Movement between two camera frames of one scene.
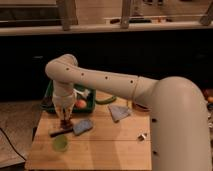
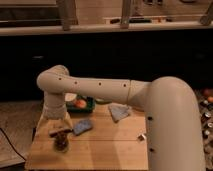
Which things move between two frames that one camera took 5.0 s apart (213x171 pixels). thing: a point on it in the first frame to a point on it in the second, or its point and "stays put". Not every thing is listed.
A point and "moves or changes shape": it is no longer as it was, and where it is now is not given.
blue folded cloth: [119, 112] stays put
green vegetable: [106, 102] stays put
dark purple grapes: [66, 125] moves or changes shape
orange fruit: [80, 103] stays put
